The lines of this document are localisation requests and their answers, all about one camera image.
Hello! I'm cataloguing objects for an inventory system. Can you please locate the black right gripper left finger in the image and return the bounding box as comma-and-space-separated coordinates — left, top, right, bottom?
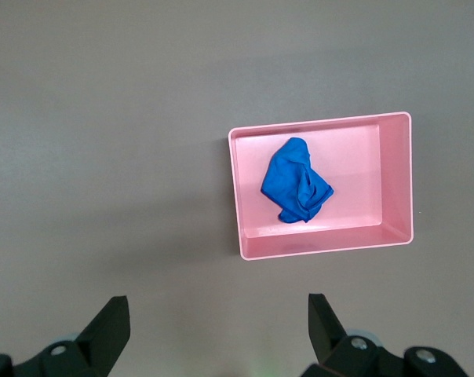
0, 295, 132, 377

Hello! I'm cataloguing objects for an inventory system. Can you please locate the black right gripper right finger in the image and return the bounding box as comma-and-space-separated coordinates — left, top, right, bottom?
301, 293, 470, 377

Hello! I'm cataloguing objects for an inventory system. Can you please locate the blue glove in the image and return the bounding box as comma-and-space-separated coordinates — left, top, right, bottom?
259, 136, 335, 225

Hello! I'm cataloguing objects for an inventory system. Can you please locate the pink plastic box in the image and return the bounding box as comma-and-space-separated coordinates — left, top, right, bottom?
227, 111, 415, 262

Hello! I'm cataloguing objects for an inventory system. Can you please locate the brown table cover sheet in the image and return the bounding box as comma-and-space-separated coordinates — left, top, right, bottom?
0, 0, 474, 377

